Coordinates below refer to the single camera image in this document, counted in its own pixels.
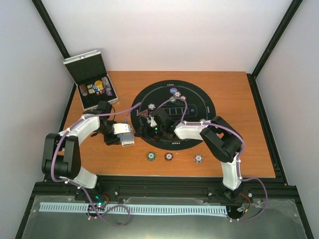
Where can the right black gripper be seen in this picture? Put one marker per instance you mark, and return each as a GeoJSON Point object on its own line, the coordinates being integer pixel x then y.
{"type": "Point", "coordinates": [145, 133]}

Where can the round black poker mat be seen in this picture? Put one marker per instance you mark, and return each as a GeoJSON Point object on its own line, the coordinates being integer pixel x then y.
{"type": "Point", "coordinates": [199, 106]}

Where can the green poker chip stack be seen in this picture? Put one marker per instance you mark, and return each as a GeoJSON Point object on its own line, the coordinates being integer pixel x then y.
{"type": "Point", "coordinates": [151, 156]}

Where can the aluminium poker case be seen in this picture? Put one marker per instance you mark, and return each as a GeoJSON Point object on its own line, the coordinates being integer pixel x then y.
{"type": "Point", "coordinates": [87, 68]}

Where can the blue poker chip stack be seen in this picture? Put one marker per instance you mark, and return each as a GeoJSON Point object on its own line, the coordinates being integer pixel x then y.
{"type": "Point", "coordinates": [198, 158]}

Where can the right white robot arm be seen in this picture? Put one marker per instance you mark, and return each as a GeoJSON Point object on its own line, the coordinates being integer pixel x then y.
{"type": "Point", "coordinates": [224, 142]}

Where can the brown poker chip stack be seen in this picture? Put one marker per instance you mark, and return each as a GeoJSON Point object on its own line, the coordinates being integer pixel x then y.
{"type": "Point", "coordinates": [168, 156]}

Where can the red triangular all-in button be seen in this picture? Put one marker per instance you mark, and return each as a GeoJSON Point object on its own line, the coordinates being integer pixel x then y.
{"type": "Point", "coordinates": [144, 114]}

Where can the light blue cable duct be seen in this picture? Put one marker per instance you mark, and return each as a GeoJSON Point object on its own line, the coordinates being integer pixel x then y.
{"type": "Point", "coordinates": [141, 210]}

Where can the chips inside case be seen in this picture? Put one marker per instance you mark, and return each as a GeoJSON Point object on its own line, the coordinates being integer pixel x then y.
{"type": "Point", "coordinates": [102, 86]}

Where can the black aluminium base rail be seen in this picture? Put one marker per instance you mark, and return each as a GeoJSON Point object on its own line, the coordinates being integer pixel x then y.
{"type": "Point", "coordinates": [209, 190]}

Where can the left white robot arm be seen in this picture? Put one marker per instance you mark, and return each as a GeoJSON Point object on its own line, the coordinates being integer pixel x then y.
{"type": "Point", "coordinates": [61, 156]}

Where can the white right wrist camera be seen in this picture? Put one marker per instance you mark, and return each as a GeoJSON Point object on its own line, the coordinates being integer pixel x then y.
{"type": "Point", "coordinates": [152, 122]}

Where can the purple small blind button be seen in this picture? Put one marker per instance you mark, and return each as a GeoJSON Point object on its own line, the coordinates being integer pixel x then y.
{"type": "Point", "coordinates": [173, 90]}

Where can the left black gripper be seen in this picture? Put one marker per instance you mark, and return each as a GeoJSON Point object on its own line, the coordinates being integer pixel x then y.
{"type": "Point", "coordinates": [111, 141]}

